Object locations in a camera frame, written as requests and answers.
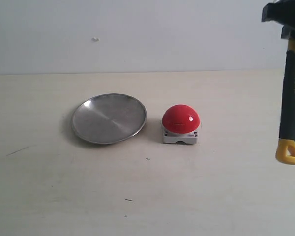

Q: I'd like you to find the red dome push button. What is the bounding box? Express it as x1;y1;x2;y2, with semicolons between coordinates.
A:
161;104;201;145

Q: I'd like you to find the yellow black claw hammer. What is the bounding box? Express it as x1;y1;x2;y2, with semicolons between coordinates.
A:
276;39;295;165

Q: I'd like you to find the round stainless steel plate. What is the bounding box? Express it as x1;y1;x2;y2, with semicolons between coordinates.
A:
71;93;147;145

